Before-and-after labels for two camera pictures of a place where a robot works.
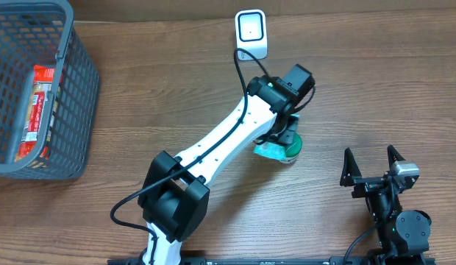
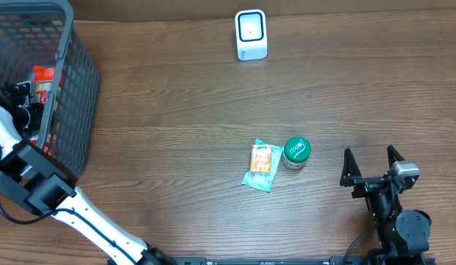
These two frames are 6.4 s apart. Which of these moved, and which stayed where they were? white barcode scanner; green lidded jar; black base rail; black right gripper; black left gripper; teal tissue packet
Moved: teal tissue packet; green lidded jar; black left gripper
Stayed: black base rail; white barcode scanner; black right gripper
